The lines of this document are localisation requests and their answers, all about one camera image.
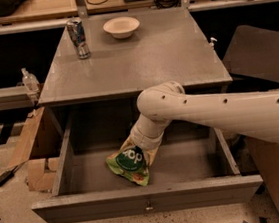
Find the black power adapter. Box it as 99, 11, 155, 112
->
0, 167, 17, 187

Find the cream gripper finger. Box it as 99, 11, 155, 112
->
143, 148, 158, 166
120, 137, 134, 152

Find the dark grey side table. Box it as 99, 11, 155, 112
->
222, 25, 279, 83

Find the green rice chip bag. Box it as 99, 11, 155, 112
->
106, 146, 150, 187

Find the clear plastic bottle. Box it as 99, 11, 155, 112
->
21, 68, 39, 92

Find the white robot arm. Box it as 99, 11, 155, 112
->
122, 81, 279, 164

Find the grey low bench left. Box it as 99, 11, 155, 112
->
0, 86, 40, 144

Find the flattened cardboard left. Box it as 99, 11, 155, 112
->
7, 107, 61, 192

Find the open grey top drawer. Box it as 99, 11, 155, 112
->
32, 98, 262, 223

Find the silver blue drink can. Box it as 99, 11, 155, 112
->
66, 18, 91, 60

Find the grey cabinet with counter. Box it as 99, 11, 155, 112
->
39, 8, 232, 134

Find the cardboard box right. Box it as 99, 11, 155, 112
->
243, 131, 279, 223

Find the white bowl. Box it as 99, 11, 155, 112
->
103, 16, 140, 39

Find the white pump dispenser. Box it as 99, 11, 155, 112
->
209, 37, 218, 49

